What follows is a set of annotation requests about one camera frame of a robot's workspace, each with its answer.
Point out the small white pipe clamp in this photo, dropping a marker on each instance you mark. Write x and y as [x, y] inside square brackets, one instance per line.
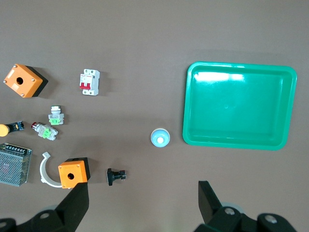
[43, 169]

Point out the black square pushbutton switch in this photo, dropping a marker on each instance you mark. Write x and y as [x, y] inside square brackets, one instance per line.
[115, 176]

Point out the white circuit breaker red switch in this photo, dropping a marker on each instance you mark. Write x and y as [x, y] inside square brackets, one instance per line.
[89, 82]

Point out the red-capped pushbutton switch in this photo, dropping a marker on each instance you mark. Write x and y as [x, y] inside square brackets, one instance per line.
[46, 131]

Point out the yellow-capped pushbutton switch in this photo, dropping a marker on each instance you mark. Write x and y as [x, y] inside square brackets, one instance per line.
[4, 129]

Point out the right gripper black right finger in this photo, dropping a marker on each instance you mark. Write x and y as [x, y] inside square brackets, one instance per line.
[210, 210]

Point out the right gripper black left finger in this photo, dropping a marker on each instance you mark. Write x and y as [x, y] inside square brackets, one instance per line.
[67, 210]

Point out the metal mesh power supply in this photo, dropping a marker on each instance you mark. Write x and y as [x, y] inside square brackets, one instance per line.
[13, 165]

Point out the green plastic tray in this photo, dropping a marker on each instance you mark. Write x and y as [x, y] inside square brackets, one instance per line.
[239, 108]

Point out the orange black push-button box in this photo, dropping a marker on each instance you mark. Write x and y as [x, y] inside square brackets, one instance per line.
[72, 172]
[23, 81]

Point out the green-capped pushbutton switch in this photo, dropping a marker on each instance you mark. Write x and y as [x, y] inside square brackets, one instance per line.
[56, 116]

